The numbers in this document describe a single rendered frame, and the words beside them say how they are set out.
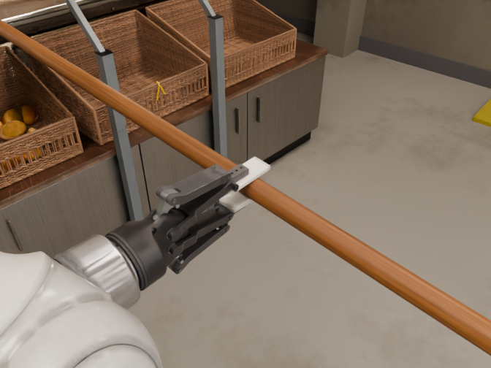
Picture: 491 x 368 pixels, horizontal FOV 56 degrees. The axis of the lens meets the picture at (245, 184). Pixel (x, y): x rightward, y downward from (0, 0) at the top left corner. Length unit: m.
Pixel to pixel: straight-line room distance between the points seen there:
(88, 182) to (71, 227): 0.19
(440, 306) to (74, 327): 0.37
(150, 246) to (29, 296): 0.22
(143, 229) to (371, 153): 2.35
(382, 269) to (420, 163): 2.28
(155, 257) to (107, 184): 1.33
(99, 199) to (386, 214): 1.37
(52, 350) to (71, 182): 1.47
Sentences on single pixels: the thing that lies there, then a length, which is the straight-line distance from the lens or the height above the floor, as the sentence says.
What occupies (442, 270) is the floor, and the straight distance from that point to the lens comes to 2.20.
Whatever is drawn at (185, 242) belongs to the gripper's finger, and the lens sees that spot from 0.56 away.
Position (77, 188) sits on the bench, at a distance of 1.77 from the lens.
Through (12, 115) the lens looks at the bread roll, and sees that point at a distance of 1.99.
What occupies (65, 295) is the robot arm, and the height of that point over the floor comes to 1.29.
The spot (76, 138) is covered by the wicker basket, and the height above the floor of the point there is 0.64.
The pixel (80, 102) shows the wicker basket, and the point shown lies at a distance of 1.79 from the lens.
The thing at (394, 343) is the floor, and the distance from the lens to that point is 1.89.
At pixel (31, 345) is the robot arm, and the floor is 1.30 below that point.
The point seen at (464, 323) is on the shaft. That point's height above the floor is 1.13.
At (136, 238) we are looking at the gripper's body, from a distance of 0.51.
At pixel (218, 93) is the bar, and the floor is 0.64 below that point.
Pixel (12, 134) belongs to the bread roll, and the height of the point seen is 0.62.
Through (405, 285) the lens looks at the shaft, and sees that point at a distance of 0.53.
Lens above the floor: 1.53
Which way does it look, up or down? 38 degrees down
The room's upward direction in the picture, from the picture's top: straight up
